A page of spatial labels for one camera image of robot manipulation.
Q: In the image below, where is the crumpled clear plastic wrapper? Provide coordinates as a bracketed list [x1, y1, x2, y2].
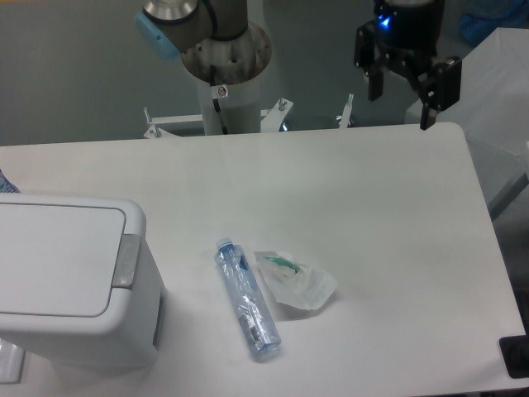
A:
[254, 251, 337, 311]

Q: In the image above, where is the blue patterned packet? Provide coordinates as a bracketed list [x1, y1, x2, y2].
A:
[0, 171, 20, 194]

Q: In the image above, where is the blue plastic bag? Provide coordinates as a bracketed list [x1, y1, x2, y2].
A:
[459, 0, 528, 46]

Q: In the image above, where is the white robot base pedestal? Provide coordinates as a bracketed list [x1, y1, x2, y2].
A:
[181, 22, 272, 135]

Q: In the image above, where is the black clamp at table edge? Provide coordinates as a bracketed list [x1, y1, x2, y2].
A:
[499, 335, 528, 379]

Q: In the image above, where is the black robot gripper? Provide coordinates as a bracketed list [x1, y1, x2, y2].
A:
[354, 1, 462, 131]

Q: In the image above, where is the clear plastic bag under bin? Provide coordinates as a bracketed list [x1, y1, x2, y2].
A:
[0, 340, 25, 385]

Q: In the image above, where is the grey robot arm joint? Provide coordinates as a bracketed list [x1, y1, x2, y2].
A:
[134, 0, 248, 60]

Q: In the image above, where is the crushed clear plastic bottle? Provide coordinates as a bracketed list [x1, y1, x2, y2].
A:
[214, 238, 282, 362]

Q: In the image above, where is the white trash can lid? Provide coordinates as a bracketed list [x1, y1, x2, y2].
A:
[1, 203, 126, 318]

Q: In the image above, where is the white table support frame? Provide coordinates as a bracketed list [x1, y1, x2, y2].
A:
[143, 93, 355, 139]

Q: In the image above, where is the white trash can body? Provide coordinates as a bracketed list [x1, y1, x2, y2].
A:
[1, 194, 166, 367]

